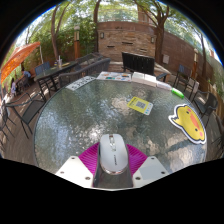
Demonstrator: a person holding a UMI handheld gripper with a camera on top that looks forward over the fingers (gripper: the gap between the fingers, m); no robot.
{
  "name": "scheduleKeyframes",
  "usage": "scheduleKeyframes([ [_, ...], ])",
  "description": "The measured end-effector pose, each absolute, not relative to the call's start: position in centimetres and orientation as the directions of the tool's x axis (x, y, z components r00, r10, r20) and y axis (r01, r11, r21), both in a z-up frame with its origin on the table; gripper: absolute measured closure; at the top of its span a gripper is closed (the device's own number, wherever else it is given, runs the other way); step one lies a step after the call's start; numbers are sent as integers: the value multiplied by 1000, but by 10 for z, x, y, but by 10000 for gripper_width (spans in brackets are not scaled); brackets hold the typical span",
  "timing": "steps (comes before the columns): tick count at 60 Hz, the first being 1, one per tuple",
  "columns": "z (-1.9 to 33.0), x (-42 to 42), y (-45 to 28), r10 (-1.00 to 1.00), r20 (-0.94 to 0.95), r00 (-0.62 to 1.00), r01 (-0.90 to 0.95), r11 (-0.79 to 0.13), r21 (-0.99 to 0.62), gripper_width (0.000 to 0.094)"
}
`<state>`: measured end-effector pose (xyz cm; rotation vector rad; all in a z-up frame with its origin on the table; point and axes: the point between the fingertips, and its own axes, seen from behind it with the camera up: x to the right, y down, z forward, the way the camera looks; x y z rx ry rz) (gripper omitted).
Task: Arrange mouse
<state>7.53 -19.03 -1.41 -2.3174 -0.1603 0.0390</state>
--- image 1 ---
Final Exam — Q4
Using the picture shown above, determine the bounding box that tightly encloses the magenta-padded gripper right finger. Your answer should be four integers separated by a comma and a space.
126, 143, 170, 189

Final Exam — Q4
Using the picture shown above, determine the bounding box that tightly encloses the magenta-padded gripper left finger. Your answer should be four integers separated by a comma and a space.
54, 142, 102, 190

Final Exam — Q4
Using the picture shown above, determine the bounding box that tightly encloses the white computer mouse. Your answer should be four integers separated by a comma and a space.
98, 133, 129, 176

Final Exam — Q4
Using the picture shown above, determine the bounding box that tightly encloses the yellow chick-shaped mouse pad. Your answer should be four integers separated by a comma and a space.
168, 103, 207, 145

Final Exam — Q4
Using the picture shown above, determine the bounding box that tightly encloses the yellow square card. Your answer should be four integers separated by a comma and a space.
126, 96, 154, 116

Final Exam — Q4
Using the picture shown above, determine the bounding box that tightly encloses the black mesh metal chair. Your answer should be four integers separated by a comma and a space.
192, 91, 220, 130
4, 91, 46, 140

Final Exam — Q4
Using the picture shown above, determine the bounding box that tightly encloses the green marker pen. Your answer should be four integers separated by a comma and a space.
170, 87, 185, 100

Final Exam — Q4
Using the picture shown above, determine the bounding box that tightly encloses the small white book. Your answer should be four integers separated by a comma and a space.
155, 79, 173, 91

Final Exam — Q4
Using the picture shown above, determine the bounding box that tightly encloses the grey printed leaflet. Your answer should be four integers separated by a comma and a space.
65, 75, 97, 92

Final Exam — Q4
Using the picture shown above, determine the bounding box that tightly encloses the colourful printed pamphlet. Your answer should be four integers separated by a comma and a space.
96, 71, 133, 83

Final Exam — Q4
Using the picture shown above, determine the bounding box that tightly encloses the black metal armchair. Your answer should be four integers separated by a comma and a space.
173, 64, 193, 93

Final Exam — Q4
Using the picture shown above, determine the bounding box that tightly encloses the dark wicker chair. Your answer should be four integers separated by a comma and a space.
75, 52, 105, 66
58, 57, 112, 89

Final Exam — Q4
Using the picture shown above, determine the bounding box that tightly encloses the dark patio table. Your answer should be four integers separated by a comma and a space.
33, 61, 80, 98

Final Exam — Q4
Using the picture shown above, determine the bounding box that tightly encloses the black slatted patio chair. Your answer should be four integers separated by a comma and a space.
121, 51, 168, 83

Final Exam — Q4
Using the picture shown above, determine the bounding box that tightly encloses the blue patio chair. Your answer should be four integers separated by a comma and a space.
34, 61, 52, 76

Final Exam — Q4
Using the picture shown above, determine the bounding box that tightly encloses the person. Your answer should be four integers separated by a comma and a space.
21, 68, 32, 80

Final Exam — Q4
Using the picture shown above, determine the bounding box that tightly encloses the orange patio umbrella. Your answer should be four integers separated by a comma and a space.
0, 41, 42, 84

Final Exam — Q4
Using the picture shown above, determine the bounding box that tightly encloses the orange lamp post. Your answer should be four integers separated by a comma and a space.
73, 25, 81, 61
192, 48, 200, 80

